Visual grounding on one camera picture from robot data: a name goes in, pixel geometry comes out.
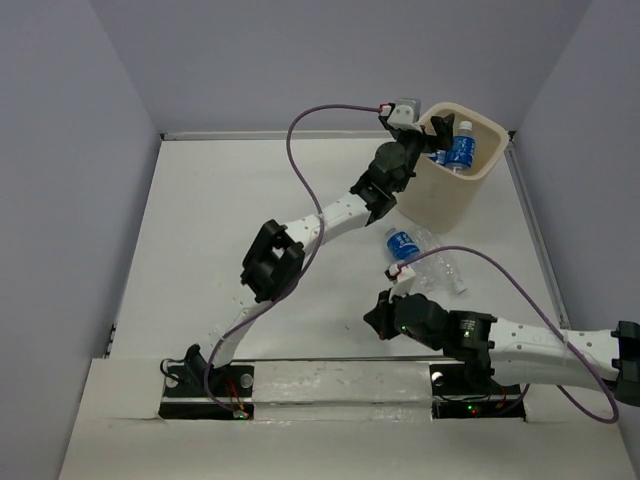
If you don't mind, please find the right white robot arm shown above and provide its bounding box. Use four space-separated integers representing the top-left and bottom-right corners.
364 291 639 407

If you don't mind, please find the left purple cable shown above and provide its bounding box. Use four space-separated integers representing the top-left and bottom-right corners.
202 103 389 419

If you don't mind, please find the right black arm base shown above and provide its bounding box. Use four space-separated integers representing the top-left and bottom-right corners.
429 363 526 420

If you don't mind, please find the blue label bottle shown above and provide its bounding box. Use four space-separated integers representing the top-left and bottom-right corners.
427 149 448 166
444 120 476 172
385 227 421 262

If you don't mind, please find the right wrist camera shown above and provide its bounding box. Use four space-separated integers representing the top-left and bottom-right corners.
385 263 416 299

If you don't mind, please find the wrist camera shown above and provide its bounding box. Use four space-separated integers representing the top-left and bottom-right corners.
383 98 422 131
385 263 416 299

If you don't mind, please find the clear unlabeled bottle right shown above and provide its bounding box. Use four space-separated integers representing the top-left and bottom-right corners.
415 228 467 296

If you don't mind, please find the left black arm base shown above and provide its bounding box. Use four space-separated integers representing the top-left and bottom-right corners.
158 362 255 421

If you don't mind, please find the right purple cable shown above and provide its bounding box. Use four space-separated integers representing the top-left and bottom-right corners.
394 245 621 425

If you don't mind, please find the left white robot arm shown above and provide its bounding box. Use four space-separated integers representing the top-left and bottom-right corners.
184 104 455 395

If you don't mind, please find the beige plastic bin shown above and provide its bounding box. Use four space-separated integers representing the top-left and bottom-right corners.
396 102 509 234

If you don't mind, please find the purple cable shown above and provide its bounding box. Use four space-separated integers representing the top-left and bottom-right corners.
394 245 621 425
202 103 389 419

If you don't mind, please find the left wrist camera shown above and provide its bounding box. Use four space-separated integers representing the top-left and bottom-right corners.
383 98 422 131

